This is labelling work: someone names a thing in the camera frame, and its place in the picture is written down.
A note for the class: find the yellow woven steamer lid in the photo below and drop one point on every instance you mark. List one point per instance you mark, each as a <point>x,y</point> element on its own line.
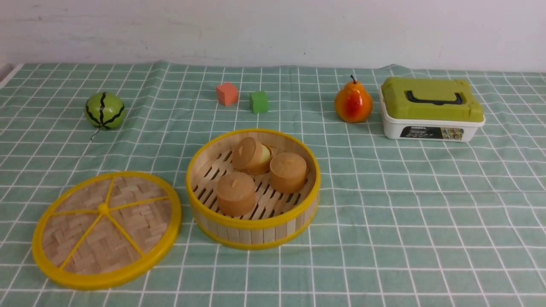
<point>107,231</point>

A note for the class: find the green checkered tablecloth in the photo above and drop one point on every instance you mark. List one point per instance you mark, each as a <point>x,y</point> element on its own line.
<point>401,223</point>

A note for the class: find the green toy watermelon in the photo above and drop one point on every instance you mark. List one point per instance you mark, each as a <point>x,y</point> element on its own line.
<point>105,111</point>

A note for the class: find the brown bun right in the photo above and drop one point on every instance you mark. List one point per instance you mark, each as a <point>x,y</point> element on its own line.
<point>288,172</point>

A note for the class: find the orange foam cube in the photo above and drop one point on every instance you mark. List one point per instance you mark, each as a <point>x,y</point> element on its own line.
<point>227,94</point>

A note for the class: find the brown bun front left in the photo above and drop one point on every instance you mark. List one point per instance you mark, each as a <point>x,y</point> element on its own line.
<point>235,194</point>

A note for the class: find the white box with green lid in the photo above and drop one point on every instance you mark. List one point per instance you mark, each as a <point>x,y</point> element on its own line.
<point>435,109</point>

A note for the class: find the green foam cube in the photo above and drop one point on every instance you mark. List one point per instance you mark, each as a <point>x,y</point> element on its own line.
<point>259,102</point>

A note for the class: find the yellow bamboo steamer basket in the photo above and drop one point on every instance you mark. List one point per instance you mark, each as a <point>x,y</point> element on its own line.
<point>275,218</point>

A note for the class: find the orange red toy pear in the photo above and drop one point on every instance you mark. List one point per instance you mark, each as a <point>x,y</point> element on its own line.
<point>353,103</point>

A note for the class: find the brown bun tilted back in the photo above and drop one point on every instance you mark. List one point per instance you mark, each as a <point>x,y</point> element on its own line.
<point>252,156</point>

